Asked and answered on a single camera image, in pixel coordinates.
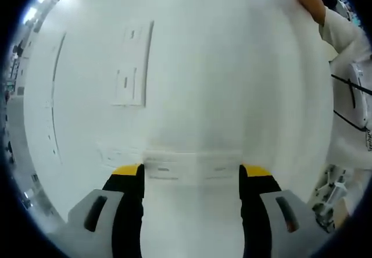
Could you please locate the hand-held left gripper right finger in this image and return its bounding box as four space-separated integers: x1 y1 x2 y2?
239 164 329 258

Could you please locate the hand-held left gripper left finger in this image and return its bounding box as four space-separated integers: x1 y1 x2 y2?
68 163 145 258

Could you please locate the white socket holder with slots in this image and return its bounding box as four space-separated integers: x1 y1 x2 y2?
109 20 155 108

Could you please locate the white office chair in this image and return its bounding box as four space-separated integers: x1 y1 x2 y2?
313 164 356 233

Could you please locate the white chest device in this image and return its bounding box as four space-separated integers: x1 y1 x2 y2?
348 62 368 130

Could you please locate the person in white shirt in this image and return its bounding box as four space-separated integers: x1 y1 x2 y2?
319 7 372 172

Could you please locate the black chest device cable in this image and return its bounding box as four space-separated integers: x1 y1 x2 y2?
330 74 372 131

